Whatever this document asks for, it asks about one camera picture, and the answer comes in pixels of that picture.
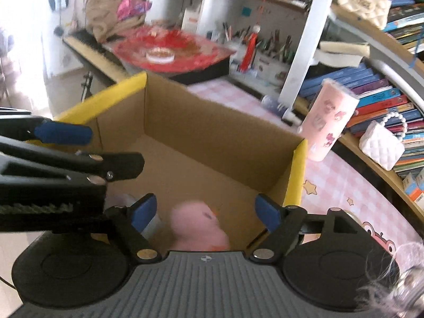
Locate orange blue white box lower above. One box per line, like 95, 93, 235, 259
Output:
403, 170, 424, 210

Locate pink cartoon desk mat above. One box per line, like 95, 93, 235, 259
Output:
187, 77, 424, 272

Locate grey toy car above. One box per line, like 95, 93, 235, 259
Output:
104, 193, 161, 240

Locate yellow cardboard box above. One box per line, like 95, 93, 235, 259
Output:
58, 73, 307, 253

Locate white quilted pearl handbag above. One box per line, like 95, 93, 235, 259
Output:
359, 112, 408, 171

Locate red patterned paper pile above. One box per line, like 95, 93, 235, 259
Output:
110, 25, 233, 74

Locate black electric piano keyboard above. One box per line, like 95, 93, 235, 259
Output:
63, 29, 130, 87

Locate small pink plush chick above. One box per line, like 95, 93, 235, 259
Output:
170, 201, 230, 252

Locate row of books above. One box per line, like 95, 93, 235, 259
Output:
298, 4, 423, 179

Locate white tape roll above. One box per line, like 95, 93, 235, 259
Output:
146, 47, 175, 64

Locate red hanging tassel doll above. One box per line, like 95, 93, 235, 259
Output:
238, 24, 261, 73

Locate white bookshelf frame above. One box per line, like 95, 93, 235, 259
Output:
146, 0, 423, 108

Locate pink cylindrical pen holder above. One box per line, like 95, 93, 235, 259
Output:
301, 78, 359, 162

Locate white blue glue bottle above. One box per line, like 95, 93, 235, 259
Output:
261, 95, 302, 127

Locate beige crumpled blanket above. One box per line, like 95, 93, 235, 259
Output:
86, 0, 152, 43

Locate white pen organizer box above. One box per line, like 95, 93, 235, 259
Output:
207, 22, 295, 86

